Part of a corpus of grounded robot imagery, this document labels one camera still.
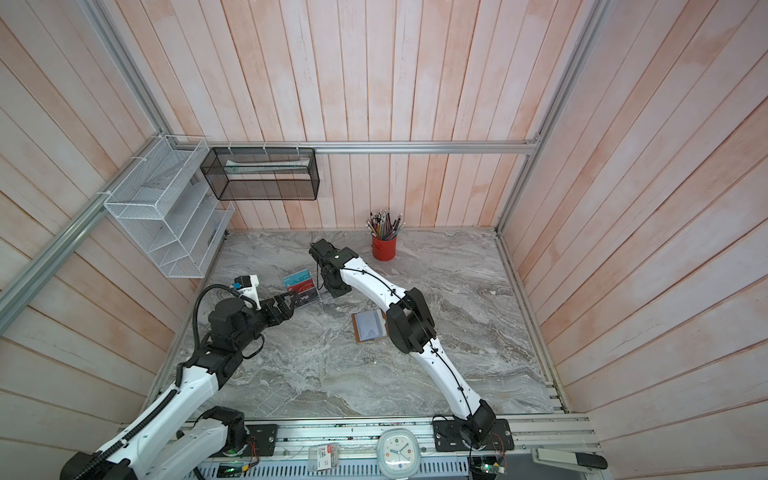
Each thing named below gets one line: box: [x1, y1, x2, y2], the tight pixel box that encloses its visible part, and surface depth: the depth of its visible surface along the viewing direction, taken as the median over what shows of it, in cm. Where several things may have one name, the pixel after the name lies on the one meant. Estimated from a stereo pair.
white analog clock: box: [376, 428, 421, 479], surface depth 71 cm
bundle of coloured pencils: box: [366, 207, 406, 241], surface depth 103 cm
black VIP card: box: [294, 287, 320, 307], surface depth 100 cm
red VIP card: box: [287, 278, 315, 294], surface depth 98 cm
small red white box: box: [308, 442, 339, 471], surface depth 71 cm
